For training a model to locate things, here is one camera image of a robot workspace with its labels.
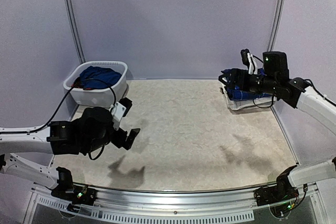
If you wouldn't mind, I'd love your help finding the blue plaid shirt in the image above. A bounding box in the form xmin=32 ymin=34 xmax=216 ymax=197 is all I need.
xmin=220 ymin=68 xmax=274 ymax=101

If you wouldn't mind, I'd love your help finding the aluminium front rail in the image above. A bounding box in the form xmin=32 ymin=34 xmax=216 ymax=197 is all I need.
xmin=23 ymin=175 xmax=329 ymax=224

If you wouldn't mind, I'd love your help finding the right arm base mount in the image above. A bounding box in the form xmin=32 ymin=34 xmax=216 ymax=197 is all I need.
xmin=254 ymin=165 xmax=308 ymax=219

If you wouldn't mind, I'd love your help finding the corner wall post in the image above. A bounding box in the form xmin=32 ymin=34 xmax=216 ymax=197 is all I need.
xmin=260 ymin=0 xmax=285 ymax=53
xmin=65 ymin=0 xmax=86 ymax=63

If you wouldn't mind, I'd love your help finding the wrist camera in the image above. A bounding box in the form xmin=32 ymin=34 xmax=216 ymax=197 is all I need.
xmin=109 ymin=98 xmax=133 ymax=131
xmin=240 ymin=49 xmax=258 ymax=74

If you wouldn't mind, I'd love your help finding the white t-shirt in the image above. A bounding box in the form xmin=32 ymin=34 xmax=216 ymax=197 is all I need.
xmin=220 ymin=84 xmax=273 ymax=111

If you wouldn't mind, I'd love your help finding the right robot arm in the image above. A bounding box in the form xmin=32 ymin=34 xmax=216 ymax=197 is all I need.
xmin=218 ymin=49 xmax=335 ymax=201

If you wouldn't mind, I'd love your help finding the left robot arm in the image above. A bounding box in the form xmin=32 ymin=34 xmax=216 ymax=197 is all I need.
xmin=1 ymin=107 xmax=140 ymax=200

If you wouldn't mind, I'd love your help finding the white plastic laundry basket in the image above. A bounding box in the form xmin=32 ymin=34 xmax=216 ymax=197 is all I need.
xmin=63 ymin=61 xmax=128 ymax=108

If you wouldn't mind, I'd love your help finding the red garment in basket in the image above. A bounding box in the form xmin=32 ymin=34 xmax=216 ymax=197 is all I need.
xmin=71 ymin=77 xmax=87 ymax=90

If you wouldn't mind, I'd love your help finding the left corner wall post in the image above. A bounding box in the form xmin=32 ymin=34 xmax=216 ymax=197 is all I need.
xmin=65 ymin=0 xmax=86 ymax=63

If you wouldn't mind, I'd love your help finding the right corner wall post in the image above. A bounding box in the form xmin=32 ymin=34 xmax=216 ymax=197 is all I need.
xmin=260 ymin=0 xmax=285 ymax=53

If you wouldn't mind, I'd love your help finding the dark blue garment in basket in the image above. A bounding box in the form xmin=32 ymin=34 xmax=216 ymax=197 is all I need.
xmin=79 ymin=66 xmax=122 ymax=90

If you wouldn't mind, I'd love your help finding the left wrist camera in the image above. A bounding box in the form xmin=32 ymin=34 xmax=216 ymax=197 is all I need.
xmin=109 ymin=98 xmax=133 ymax=131

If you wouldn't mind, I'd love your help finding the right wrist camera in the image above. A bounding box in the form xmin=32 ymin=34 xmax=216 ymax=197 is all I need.
xmin=240 ymin=49 xmax=258 ymax=74

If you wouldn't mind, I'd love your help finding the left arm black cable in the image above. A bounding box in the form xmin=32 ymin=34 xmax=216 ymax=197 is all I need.
xmin=0 ymin=78 xmax=118 ymax=161

